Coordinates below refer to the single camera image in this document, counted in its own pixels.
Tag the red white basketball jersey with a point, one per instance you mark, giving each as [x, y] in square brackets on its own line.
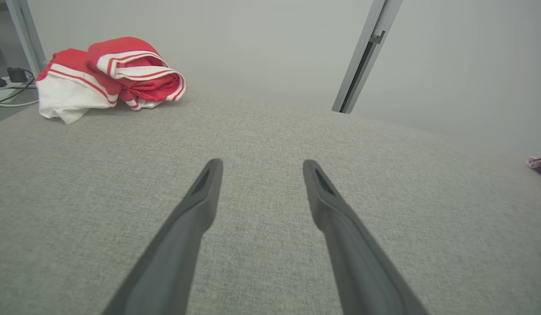
[121, 48]

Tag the grey metal partition post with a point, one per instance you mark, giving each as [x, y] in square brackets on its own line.
[362, 57]
[25, 30]

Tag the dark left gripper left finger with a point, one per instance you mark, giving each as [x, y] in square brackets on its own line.
[174, 253]

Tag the white power strip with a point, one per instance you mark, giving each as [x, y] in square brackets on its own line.
[3, 92]

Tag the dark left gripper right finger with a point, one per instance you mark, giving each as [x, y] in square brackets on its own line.
[358, 262]

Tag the black power adapter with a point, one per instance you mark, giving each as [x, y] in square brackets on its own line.
[17, 75]

